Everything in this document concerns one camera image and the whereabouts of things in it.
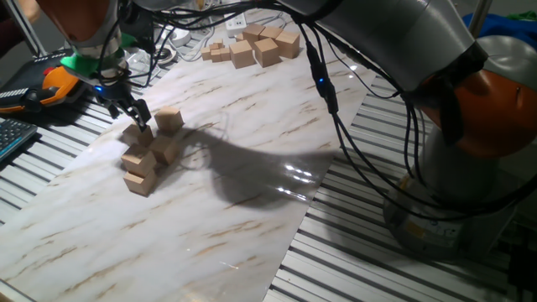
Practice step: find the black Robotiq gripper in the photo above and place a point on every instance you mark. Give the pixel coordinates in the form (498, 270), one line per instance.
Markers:
(113, 92)

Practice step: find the medium light wooden cube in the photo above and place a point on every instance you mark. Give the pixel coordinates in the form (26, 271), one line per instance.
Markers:
(137, 160)
(164, 150)
(136, 137)
(168, 119)
(140, 184)

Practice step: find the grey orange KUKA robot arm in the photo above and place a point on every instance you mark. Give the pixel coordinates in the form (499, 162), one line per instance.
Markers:
(398, 38)

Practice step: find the person's bare hand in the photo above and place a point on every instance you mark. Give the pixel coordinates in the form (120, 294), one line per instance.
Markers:
(29, 8)

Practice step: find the round metal bowl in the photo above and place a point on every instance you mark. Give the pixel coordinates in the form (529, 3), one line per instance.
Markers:
(164, 54)

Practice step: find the orange black teach pendant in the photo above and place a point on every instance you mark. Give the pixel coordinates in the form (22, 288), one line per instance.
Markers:
(54, 86)

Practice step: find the black round fan housing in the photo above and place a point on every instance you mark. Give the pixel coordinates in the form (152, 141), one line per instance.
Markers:
(138, 25)

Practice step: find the white round socket hub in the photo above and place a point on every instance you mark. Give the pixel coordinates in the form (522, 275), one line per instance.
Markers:
(181, 37)

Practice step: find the small light wooden cube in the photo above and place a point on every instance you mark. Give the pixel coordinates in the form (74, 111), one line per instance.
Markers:
(226, 54)
(216, 56)
(217, 44)
(205, 53)

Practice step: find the black computer keyboard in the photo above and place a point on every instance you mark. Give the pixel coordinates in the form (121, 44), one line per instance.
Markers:
(14, 136)

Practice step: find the large light wooden cube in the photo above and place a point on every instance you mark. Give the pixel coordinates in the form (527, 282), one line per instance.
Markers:
(243, 55)
(288, 45)
(271, 32)
(253, 31)
(267, 53)

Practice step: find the thick grey metal strut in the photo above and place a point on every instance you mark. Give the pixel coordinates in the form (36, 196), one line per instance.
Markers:
(25, 27)

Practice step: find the white marble pattern sheet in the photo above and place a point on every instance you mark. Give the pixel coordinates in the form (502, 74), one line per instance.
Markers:
(251, 168)

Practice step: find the white power strip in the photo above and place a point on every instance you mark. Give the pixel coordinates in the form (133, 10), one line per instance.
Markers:
(236, 21)

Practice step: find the low aluminium strut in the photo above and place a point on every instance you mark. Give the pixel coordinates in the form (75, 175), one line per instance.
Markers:
(480, 17)

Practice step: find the blue fabric bag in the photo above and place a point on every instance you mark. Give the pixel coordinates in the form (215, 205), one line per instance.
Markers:
(503, 25)

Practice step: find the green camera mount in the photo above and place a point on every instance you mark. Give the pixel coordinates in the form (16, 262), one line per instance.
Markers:
(79, 63)

